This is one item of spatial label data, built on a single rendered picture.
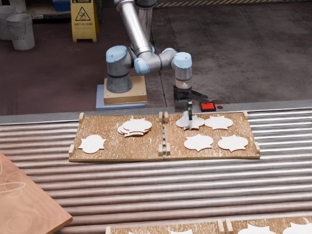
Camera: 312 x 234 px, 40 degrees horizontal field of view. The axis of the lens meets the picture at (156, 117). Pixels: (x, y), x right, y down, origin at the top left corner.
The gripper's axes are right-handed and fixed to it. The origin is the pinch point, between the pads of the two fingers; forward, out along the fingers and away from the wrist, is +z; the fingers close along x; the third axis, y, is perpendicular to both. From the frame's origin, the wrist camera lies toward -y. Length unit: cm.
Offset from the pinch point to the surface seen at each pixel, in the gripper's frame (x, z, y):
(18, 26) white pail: -311, 51, 177
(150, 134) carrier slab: 7.6, 0.1, 19.4
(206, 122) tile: -0.1, 0.9, -7.9
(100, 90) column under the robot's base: -48, 4, 49
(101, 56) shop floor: -288, 88, 83
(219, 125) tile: 2.9, 1.3, -13.5
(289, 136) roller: 9.3, 6.4, -45.6
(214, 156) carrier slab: 25.5, 2.1, -8.2
